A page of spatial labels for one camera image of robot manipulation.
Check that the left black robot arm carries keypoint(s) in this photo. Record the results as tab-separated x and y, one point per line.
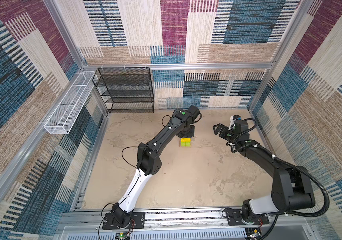
149	162

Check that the white wire mesh basket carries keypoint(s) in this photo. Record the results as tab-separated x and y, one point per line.
69	108

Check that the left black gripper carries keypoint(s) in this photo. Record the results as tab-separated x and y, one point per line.
191	134

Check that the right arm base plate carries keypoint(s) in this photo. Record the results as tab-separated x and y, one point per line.
234	218

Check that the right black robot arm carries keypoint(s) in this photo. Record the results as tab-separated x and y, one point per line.
291	188

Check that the black wire shelf rack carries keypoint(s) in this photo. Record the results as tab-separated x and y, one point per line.
125	90

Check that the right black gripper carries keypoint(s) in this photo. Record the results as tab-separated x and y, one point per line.
224	129

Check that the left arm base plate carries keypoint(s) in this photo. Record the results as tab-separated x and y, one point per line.
135	220

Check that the aluminium front rail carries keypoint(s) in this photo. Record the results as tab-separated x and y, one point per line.
181	224

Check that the long yellow block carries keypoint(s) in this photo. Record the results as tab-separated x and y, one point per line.
186	140

